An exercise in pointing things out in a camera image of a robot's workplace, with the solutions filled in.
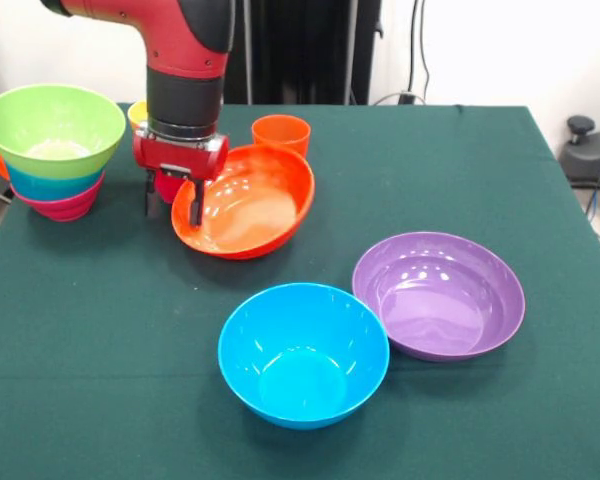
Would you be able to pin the large blue bowl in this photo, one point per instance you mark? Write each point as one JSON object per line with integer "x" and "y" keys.
{"x": 300, "y": 370}

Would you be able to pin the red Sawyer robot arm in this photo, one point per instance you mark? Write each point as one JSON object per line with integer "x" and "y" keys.
{"x": 185, "y": 50}

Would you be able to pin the orange cup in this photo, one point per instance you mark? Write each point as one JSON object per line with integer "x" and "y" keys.
{"x": 280, "y": 132}

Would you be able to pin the green bowl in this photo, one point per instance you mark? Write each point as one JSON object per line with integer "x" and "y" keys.
{"x": 55, "y": 130}

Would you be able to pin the pink bowl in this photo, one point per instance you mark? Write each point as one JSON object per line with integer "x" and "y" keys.
{"x": 62, "y": 210}

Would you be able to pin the yellow cup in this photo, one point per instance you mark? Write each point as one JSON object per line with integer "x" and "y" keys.
{"x": 137, "y": 115}

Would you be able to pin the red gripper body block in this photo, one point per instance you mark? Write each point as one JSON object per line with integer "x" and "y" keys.
{"x": 180, "y": 157}

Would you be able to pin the small blue bowl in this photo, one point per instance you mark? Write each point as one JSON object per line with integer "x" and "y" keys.
{"x": 50, "y": 189}

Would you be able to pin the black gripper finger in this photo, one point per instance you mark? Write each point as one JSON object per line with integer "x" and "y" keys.
{"x": 197, "y": 205}
{"x": 151, "y": 197}

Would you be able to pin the pink cup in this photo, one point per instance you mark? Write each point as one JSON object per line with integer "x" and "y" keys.
{"x": 167, "y": 187}

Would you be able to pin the dark green tablecloth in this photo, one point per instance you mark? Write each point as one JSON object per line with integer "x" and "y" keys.
{"x": 480, "y": 400}

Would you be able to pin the purple bowl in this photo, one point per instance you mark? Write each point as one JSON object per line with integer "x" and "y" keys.
{"x": 430, "y": 300}

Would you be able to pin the large orange bowl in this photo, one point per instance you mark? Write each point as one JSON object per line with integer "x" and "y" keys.
{"x": 260, "y": 210}

